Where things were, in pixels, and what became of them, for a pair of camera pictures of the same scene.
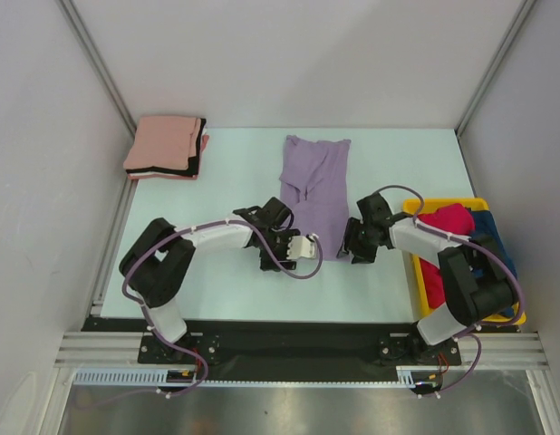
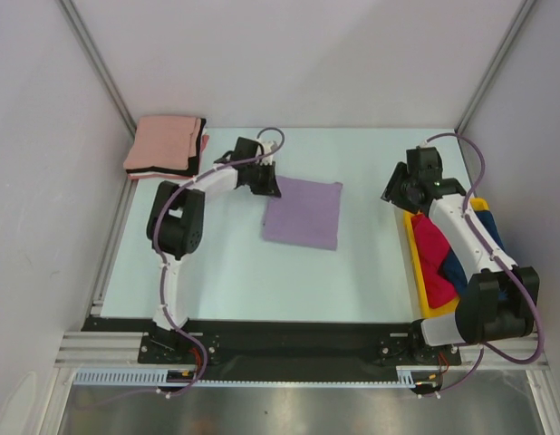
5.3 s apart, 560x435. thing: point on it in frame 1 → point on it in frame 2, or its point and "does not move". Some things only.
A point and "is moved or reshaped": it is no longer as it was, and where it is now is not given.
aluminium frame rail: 101,350 does not move
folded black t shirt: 193,165 does not move
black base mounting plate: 310,349 does not move
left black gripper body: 279,241 → 259,178
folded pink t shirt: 165,142 does not move
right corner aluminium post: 462,125 does not move
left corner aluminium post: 76,20 does not move
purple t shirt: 314,185 is moved or reshaped
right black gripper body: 359,240 → 399,188
